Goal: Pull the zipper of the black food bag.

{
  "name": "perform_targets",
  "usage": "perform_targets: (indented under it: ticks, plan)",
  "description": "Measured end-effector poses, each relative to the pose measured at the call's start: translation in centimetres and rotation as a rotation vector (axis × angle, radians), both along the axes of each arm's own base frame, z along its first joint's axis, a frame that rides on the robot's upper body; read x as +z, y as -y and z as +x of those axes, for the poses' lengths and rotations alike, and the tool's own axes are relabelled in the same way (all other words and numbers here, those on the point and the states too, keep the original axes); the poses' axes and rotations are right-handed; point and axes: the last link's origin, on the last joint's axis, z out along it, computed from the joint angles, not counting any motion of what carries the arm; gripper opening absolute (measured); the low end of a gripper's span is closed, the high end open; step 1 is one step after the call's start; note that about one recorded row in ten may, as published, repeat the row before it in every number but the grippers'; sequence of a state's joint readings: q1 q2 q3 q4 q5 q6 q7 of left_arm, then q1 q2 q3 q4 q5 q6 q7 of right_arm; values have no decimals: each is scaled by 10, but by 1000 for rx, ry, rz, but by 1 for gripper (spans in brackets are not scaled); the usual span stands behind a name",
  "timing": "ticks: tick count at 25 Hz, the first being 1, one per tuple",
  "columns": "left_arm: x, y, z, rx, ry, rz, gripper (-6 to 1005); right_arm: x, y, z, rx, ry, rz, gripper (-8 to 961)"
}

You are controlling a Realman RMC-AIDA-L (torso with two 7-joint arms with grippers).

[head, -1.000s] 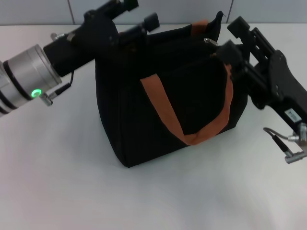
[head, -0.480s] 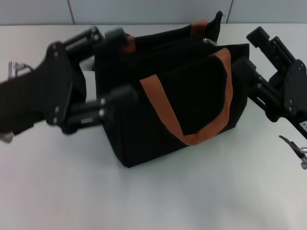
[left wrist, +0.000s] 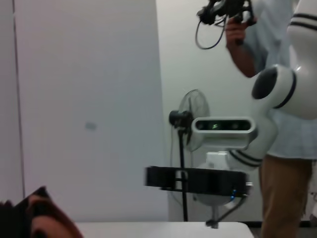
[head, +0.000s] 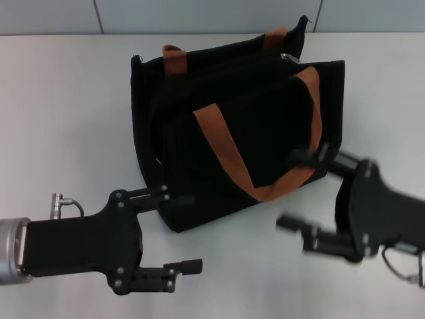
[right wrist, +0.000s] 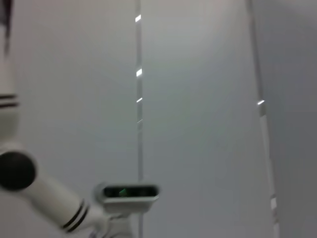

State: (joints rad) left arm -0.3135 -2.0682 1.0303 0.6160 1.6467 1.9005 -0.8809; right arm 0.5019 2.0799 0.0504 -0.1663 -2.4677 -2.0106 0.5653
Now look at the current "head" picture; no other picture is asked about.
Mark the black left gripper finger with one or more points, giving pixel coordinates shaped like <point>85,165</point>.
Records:
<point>156,279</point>
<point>149,199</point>

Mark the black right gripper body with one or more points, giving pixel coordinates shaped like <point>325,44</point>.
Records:
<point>375,216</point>

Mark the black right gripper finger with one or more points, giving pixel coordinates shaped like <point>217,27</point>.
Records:
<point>325,241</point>
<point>332,159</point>

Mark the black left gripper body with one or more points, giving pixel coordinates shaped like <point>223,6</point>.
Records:
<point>83,242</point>

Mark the silver zipper pull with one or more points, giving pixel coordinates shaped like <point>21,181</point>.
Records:
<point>289,58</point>

